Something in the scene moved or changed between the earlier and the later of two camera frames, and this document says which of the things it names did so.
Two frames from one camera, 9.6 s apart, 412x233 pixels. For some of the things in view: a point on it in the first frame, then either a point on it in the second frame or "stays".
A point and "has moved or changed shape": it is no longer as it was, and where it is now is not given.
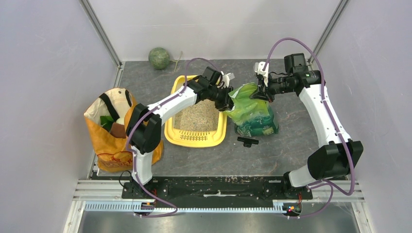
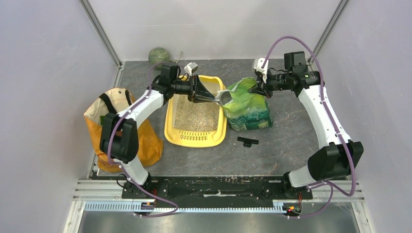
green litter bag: x=252 y=117 has moved or changed shape
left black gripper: x=227 y=104 to x=198 y=92
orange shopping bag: x=107 y=112 stays
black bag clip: x=248 y=142 stays
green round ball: x=159 y=58 stays
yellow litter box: x=202 y=125 stays
